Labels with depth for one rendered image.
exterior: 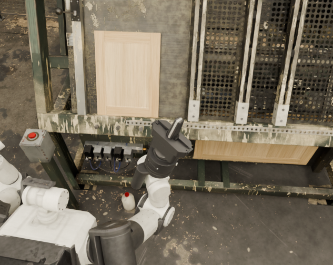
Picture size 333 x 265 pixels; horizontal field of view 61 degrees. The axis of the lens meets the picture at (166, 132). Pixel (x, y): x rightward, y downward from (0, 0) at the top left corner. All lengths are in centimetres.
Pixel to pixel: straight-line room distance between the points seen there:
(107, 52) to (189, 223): 141
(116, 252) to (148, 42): 116
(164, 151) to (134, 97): 99
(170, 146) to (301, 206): 200
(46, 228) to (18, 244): 8
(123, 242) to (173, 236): 145
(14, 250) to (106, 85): 110
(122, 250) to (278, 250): 169
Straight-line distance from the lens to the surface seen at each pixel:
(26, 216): 98
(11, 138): 313
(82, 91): 176
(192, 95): 163
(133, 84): 170
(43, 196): 86
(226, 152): 226
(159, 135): 73
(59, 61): 186
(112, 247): 86
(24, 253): 88
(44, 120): 188
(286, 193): 244
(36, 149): 172
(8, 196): 118
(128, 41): 168
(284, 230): 247
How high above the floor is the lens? 216
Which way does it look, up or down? 51 degrees down
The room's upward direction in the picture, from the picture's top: straight up
